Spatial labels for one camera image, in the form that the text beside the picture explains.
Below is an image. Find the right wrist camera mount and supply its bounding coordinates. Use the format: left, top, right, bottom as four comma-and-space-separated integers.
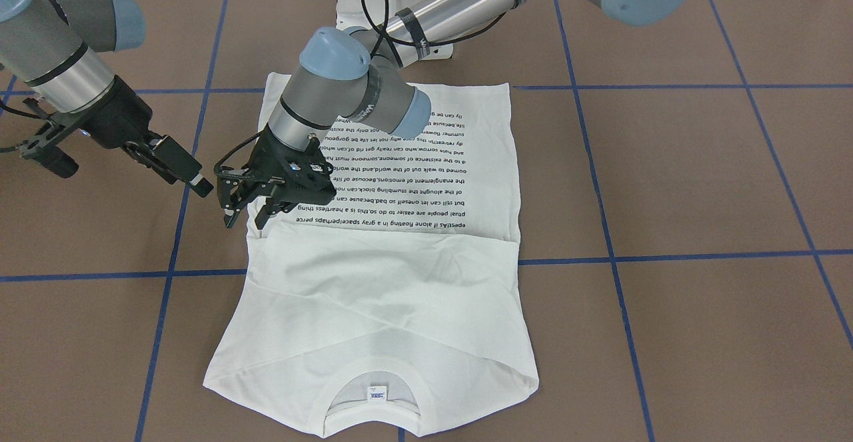
19, 97, 85, 179

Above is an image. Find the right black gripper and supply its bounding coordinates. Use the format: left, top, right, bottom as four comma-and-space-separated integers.
80, 75, 213, 198

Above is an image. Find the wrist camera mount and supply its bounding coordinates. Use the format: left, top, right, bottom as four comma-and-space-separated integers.
19, 97, 85, 179
284, 147, 337, 205

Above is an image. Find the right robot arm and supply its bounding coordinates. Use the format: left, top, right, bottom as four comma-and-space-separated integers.
1, 0, 213, 197

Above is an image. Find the white long-sleeve printed shirt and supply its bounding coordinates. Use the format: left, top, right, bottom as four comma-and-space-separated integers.
203, 84, 540, 438

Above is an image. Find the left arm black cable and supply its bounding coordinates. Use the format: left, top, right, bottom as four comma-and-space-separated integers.
215, 0, 527, 169

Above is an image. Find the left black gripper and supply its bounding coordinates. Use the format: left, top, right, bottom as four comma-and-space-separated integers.
214, 128, 320, 230

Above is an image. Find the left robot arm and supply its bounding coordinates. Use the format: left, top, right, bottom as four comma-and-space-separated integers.
214, 0, 686, 229

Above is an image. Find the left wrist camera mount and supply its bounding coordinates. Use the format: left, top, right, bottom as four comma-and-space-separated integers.
284, 147, 337, 205

